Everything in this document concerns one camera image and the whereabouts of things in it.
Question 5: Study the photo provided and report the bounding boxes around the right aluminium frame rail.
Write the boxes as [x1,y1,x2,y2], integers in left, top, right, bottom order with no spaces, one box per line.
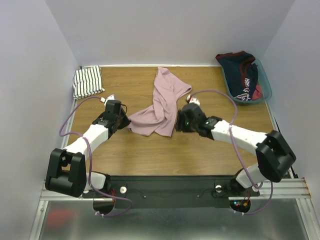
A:
[265,101,320,240]

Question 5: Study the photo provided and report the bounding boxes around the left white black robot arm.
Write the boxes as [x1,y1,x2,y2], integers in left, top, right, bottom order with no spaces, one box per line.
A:
[45,94,131,197]

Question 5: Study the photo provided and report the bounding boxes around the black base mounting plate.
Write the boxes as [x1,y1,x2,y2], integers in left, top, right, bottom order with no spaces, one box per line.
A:
[82,174,261,210]

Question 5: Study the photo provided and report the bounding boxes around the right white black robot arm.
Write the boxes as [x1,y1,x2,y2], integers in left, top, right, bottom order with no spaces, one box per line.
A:
[175,103,297,195]

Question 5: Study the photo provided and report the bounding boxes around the front aluminium frame rail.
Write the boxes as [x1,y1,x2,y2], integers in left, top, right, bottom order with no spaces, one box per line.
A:
[40,178,311,201]

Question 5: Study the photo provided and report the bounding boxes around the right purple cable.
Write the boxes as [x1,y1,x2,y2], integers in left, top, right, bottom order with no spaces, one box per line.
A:
[188,89,273,216]

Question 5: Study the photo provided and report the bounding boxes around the purple cable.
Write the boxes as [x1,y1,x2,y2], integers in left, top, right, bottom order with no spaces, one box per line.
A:
[188,89,273,216]
[58,96,133,218]

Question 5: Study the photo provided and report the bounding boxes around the teal plastic basket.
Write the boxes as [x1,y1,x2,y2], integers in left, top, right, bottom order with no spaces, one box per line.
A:
[222,58,272,105]

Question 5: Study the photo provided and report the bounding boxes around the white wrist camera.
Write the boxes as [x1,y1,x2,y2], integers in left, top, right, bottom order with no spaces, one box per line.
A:
[186,94,201,106]
[99,94,116,106]

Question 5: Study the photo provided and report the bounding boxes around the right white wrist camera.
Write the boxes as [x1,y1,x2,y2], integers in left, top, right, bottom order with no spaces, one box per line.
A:
[186,94,201,106]

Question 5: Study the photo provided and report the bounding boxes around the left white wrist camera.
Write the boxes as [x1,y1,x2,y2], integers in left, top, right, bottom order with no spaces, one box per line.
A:
[99,94,116,106]

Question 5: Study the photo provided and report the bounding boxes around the red garment in basket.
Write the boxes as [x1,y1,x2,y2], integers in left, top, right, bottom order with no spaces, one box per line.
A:
[251,84,263,101]

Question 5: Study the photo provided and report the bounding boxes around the left aluminium frame rail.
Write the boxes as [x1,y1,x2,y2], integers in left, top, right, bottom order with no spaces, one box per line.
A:
[29,99,78,240]

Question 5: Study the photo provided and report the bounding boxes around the dark navy maroon garment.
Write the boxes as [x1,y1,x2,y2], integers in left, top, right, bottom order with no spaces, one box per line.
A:
[215,51,259,102]

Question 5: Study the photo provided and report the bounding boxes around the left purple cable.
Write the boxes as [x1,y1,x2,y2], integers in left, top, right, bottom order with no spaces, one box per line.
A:
[58,96,133,218]

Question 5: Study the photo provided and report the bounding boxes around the aluminium frame rail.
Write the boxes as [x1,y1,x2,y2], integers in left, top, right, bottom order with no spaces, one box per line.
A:
[29,99,78,240]
[265,101,320,240]
[40,178,311,201]

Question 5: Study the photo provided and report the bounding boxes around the pink tank top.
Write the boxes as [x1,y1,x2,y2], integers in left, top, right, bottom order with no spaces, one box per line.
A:
[128,67,192,137]

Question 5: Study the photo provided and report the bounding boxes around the black white striped tank top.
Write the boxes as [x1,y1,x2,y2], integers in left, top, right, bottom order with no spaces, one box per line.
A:
[72,65,105,99]

